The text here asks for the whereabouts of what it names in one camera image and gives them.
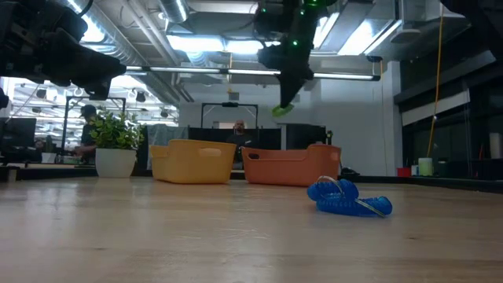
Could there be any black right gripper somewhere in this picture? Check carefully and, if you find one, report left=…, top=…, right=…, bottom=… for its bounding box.
left=255, top=0, right=339, bottom=108

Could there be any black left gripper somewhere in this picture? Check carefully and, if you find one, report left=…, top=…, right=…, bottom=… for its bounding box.
left=0, top=0, right=127, bottom=101

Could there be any green spring keychain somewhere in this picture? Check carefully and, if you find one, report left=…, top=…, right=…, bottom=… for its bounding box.
left=270, top=102, right=296, bottom=118

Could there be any narrow black partition panel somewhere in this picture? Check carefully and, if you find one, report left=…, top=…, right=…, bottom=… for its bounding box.
left=285, top=123, right=328, bottom=151

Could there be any wide black partition panel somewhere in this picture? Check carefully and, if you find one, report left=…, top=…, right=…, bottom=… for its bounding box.
left=187, top=126, right=282, bottom=151

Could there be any seated person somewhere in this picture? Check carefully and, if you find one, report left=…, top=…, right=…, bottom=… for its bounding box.
left=226, top=119, right=256, bottom=164

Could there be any standing person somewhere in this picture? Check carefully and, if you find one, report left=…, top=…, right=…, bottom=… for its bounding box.
left=70, top=104, right=99, bottom=165

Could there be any orange plastic bin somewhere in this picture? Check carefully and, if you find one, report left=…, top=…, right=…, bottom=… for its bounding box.
left=240, top=143, right=343, bottom=187

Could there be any long ceiling light fixture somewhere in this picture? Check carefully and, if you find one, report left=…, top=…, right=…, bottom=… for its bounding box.
left=124, top=64, right=381, bottom=83

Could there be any black computer monitor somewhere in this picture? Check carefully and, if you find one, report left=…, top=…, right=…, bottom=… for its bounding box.
left=0, top=116, right=38, bottom=149

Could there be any green plant in white pot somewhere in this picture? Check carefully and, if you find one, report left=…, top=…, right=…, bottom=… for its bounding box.
left=88, top=108, right=145, bottom=178

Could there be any grey fabric cover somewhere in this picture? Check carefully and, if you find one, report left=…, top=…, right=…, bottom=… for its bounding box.
left=146, top=123, right=189, bottom=171

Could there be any yellow plastic bin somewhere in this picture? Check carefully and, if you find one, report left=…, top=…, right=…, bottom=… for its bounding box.
left=149, top=138, right=238, bottom=185

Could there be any green and white container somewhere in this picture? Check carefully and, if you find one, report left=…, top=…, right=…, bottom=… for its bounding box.
left=417, top=157, right=434, bottom=178

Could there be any white cylinder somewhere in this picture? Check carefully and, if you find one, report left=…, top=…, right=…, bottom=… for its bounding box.
left=489, top=132, right=502, bottom=160

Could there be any black gantry frame with camera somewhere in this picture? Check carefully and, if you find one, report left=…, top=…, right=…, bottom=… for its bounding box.
left=200, top=101, right=259, bottom=130

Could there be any silver round air duct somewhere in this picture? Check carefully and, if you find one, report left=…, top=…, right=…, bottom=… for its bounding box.
left=159, top=0, right=189, bottom=24

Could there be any blue spring keychain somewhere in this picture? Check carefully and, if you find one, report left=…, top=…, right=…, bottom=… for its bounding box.
left=306, top=175, right=394, bottom=219

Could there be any yellow hanging cable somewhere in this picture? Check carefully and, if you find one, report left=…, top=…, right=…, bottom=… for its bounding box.
left=426, top=0, right=445, bottom=159

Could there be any black aluminium table frame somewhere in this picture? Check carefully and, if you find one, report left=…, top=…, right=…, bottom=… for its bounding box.
left=0, top=167, right=503, bottom=194

